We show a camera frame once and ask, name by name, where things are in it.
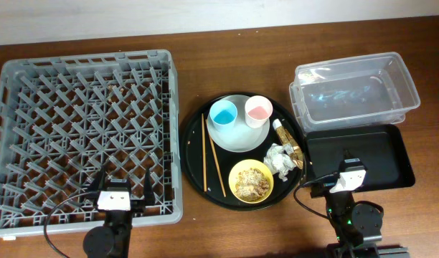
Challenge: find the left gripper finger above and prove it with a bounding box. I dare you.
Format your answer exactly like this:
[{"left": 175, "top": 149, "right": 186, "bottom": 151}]
[
  {"left": 143, "top": 167, "right": 155, "bottom": 206},
  {"left": 86, "top": 167, "right": 106, "bottom": 200}
]

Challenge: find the gold foil wrapper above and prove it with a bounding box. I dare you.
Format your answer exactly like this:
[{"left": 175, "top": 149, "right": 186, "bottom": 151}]
[{"left": 272, "top": 119, "right": 304, "bottom": 169}]

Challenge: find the white tissue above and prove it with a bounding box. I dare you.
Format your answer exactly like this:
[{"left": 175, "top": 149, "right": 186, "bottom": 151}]
[{"left": 263, "top": 143, "right": 296, "bottom": 182}]

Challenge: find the yellow bowl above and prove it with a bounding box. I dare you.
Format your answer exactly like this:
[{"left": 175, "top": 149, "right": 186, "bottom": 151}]
[{"left": 228, "top": 159, "right": 274, "bottom": 204}]

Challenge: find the food scraps pile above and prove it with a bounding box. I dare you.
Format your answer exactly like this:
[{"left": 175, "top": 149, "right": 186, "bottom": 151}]
[{"left": 235, "top": 168, "right": 270, "bottom": 201}]

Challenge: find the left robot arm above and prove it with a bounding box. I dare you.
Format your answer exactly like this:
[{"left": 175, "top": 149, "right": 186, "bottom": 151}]
[{"left": 82, "top": 168, "right": 155, "bottom": 257}]

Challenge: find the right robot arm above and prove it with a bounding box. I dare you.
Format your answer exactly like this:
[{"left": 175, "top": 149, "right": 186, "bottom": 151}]
[{"left": 311, "top": 149, "right": 410, "bottom": 258}]

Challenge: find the grey dishwasher rack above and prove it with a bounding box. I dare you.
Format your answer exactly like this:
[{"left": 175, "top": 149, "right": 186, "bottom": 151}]
[{"left": 0, "top": 49, "right": 183, "bottom": 239}]

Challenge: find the black rectangular tray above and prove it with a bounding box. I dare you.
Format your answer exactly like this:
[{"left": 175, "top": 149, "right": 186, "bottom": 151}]
[{"left": 306, "top": 124, "right": 415, "bottom": 192}]

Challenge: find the clear plastic bin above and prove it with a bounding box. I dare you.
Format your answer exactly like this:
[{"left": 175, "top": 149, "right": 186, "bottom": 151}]
[{"left": 289, "top": 52, "right": 421, "bottom": 133}]

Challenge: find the round black tray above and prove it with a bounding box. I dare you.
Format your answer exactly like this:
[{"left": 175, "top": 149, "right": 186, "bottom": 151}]
[{"left": 180, "top": 92, "right": 302, "bottom": 211}]

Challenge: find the white round plate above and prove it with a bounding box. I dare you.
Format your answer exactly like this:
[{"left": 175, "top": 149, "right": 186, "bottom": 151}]
[{"left": 207, "top": 95, "right": 270, "bottom": 153}]

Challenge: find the pink cup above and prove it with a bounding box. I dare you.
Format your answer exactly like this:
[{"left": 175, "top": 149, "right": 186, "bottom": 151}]
[{"left": 245, "top": 95, "right": 273, "bottom": 128}]

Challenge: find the blue cup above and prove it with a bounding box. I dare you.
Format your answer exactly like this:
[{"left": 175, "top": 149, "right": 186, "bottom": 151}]
[{"left": 209, "top": 100, "right": 238, "bottom": 132}]

